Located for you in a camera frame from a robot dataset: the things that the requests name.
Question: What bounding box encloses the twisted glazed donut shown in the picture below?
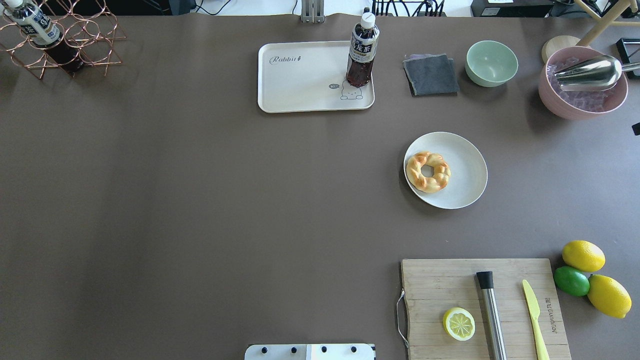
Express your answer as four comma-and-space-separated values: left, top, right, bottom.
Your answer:
406, 151, 451, 194

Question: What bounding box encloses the white round plate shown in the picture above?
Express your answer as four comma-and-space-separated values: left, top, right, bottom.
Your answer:
404, 131, 489, 209

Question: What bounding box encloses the white rabbit tray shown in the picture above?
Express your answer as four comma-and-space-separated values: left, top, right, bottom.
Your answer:
257, 40, 375, 113

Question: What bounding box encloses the dark tea bottle on tray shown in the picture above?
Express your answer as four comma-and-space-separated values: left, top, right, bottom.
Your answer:
345, 7, 380, 88

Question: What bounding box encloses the grey folded cloth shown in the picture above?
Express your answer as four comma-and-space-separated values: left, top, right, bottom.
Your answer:
402, 54, 460, 96

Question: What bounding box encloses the bamboo cutting board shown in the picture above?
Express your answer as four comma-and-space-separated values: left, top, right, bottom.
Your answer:
401, 259, 572, 360

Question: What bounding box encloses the half lemon slice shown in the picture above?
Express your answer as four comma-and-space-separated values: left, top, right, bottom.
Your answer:
442, 307, 476, 341

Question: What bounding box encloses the mint green bowl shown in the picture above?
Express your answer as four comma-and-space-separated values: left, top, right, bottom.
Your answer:
465, 39, 519, 88

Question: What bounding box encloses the steel muddler black tip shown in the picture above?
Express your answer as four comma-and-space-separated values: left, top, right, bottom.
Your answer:
476, 271, 508, 360

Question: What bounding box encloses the yellow plastic knife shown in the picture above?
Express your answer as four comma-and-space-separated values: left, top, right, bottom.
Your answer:
521, 279, 550, 360

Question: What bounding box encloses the pink bowl with ice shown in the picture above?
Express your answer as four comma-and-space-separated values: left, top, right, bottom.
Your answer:
538, 46, 629, 120

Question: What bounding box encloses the green lime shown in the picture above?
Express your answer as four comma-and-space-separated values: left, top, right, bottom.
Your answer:
553, 265, 590, 297

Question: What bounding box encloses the yellow lemon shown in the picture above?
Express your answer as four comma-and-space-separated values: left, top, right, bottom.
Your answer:
561, 240, 606, 272
587, 274, 633, 319

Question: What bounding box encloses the steel ice scoop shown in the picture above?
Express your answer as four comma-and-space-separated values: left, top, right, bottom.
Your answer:
554, 55, 640, 92

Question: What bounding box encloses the tea bottle in rack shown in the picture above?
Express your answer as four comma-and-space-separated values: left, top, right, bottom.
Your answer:
2, 0, 85, 74

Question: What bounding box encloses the wooden cup tree stand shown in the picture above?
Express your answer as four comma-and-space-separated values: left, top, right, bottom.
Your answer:
541, 0, 639, 63

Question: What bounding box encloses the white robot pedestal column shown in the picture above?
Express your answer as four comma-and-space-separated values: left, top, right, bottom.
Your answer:
244, 342, 377, 360

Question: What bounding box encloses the copper wire bottle rack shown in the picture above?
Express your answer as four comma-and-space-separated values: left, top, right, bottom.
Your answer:
1, 0, 128, 80

